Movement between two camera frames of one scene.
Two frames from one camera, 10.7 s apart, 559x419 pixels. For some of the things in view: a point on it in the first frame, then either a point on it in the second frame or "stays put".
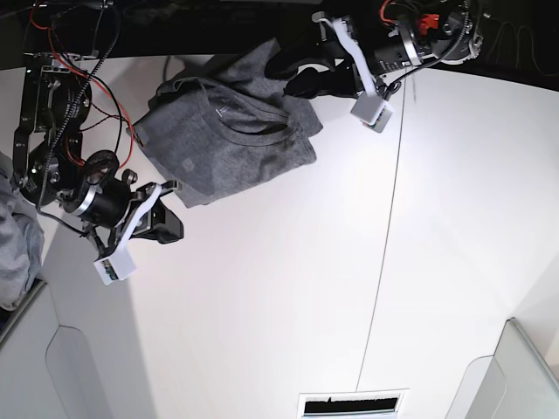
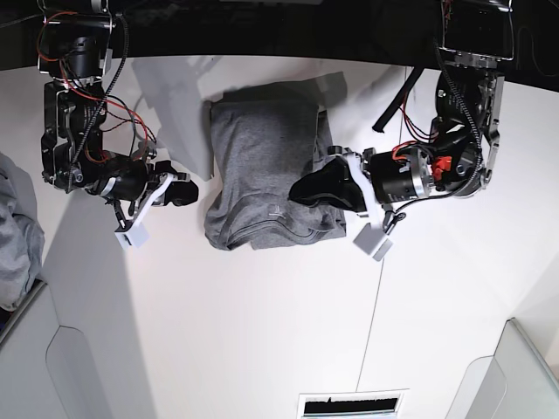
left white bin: [45, 367] stays put
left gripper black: [110, 199] → [130, 182]
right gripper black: [322, 69] → [402, 174]
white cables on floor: [517, 47] stays put
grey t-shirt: [228, 130] → [261, 140]
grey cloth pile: [22, 240] stays put
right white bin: [516, 382] stays put
